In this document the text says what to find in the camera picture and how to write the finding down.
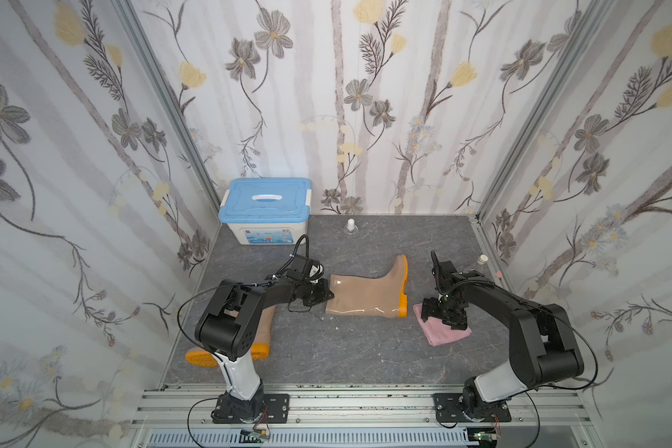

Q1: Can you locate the pink cloth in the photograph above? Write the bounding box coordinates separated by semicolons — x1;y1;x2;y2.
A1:
413;304;472;346

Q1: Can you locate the tan rubber boot orange sole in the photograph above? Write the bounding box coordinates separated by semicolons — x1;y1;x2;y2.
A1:
326;255;409;318

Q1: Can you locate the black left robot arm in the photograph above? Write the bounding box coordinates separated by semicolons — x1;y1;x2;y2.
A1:
194;255;334;424

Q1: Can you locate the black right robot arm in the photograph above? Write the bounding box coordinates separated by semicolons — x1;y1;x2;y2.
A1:
420;251;584;423

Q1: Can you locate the glass flask with white stopper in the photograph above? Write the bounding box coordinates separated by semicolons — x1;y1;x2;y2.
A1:
463;254;489;277

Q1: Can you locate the blue lid storage box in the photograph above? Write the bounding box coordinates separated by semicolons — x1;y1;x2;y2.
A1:
218;177;312;246

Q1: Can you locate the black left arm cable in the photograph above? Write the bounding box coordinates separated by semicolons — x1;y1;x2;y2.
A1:
175;284;231;354

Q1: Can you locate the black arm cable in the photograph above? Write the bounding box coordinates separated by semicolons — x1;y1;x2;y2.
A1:
175;284;231;354
523;312;600;448

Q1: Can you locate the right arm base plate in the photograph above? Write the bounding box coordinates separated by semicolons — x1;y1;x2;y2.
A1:
432;391;513;424

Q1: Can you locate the white perforated cable tray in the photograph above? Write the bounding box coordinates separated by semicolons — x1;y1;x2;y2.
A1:
143;427;478;447

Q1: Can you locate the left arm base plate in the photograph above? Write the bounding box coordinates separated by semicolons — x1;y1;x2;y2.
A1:
211;392;290;424

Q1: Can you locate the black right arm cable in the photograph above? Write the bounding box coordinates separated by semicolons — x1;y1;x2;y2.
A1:
523;312;600;448

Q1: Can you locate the aluminium front rail frame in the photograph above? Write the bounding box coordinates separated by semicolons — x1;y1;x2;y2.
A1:
128;385;603;447

